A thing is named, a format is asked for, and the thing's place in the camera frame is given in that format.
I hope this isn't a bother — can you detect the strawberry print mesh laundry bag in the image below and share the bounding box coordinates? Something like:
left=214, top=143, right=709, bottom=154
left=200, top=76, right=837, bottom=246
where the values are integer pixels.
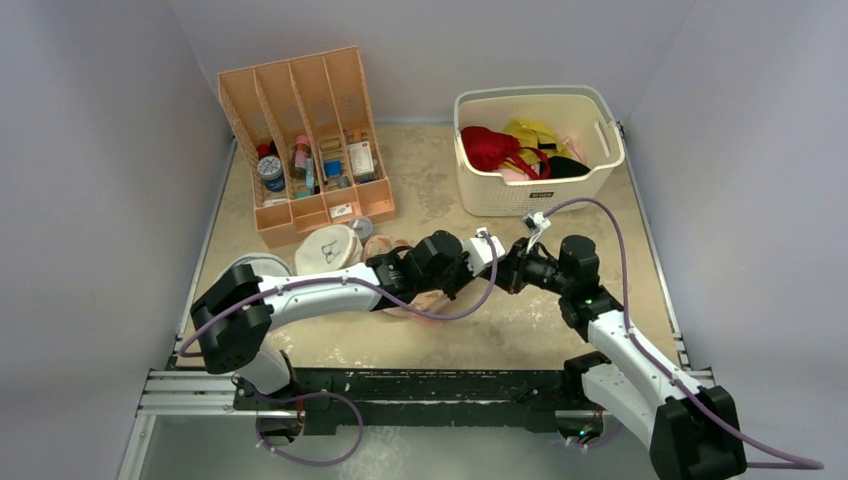
left=363, top=235, right=449, bottom=325

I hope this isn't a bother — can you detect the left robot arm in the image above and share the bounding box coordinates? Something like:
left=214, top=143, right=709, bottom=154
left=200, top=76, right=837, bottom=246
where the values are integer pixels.
left=179, top=228, right=504, bottom=409

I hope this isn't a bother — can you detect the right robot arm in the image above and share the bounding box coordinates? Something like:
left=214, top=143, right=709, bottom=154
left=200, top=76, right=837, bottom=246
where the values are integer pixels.
left=496, top=235, right=747, bottom=479

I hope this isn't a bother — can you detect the white cylindrical mesh laundry bag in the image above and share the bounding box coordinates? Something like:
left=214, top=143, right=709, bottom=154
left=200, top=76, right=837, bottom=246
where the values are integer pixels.
left=294, top=224, right=363, bottom=275

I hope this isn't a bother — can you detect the cream perforated laundry basket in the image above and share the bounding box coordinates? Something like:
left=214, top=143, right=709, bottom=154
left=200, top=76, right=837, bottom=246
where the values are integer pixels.
left=453, top=85, right=625, bottom=217

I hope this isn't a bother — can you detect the flat white mesh bag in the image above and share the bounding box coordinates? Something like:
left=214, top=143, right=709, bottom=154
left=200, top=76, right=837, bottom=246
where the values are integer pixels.
left=226, top=252, right=293, bottom=277

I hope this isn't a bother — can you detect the clear plastic round container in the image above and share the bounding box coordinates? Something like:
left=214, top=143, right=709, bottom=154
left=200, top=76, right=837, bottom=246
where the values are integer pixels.
left=348, top=216, right=374, bottom=243

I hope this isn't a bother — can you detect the black garment in basket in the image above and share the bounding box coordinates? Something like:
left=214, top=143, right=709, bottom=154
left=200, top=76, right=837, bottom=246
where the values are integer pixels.
left=539, top=156, right=591, bottom=179

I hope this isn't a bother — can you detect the small white box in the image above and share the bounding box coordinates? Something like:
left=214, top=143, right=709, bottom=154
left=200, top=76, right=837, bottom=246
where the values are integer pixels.
left=328, top=203, right=354, bottom=219

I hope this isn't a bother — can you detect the pink garment in basket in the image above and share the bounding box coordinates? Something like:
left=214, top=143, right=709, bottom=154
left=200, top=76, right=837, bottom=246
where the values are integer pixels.
left=560, top=136, right=588, bottom=166

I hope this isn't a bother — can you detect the red garment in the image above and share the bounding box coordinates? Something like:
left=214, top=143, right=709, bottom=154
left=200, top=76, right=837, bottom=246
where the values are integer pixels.
left=460, top=126, right=548, bottom=180

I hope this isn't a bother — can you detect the white medicine box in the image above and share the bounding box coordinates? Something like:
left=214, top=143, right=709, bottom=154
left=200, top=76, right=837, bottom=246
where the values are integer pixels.
left=347, top=141, right=376, bottom=178

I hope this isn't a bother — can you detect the yellow garment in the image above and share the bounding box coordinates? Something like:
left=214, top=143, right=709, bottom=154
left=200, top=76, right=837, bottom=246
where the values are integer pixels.
left=501, top=118, right=574, bottom=166

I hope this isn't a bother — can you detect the pink bottle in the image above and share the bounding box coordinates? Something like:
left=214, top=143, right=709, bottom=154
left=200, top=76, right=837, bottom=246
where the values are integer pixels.
left=292, top=134, right=311, bottom=176

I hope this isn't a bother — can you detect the orange plastic desk organizer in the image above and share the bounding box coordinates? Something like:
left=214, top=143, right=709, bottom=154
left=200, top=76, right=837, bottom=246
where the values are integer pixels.
left=217, top=46, right=396, bottom=248

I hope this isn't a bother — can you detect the blue lid round tin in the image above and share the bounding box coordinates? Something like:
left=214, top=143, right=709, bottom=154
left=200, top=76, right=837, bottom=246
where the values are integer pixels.
left=256, top=155, right=286, bottom=192

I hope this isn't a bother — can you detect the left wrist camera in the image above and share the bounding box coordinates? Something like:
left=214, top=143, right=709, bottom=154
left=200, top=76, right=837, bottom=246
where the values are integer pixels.
left=461, top=227, right=506, bottom=276

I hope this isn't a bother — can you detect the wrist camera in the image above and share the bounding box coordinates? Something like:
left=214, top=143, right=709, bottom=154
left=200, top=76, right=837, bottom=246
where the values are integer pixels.
left=461, top=227, right=506, bottom=276
left=521, top=211, right=551, bottom=253

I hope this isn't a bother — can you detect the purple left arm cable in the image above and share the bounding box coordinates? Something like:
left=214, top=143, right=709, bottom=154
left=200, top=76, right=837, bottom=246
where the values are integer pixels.
left=177, top=231, right=499, bottom=359

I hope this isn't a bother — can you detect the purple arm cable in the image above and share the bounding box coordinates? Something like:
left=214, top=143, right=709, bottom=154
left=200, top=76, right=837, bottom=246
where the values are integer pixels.
left=177, top=231, right=499, bottom=359
left=539, top=197, right=826, bottom=472

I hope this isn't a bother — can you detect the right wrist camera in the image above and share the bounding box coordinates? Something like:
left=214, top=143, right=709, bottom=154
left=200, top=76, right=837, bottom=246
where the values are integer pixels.
left=521, top=211, right=551, bottom=253

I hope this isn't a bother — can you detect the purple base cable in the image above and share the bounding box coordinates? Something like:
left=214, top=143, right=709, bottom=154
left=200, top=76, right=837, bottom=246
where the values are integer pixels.
left=254, top=389, right=366, bottom=468

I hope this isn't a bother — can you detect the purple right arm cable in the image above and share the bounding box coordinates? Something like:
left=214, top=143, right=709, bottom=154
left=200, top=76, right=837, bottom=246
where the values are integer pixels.
left=539, top=197, right=826, bottom=472

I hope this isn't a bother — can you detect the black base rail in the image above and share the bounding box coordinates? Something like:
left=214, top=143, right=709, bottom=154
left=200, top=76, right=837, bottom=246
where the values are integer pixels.
left=234, top=353, right=605, bottom=436

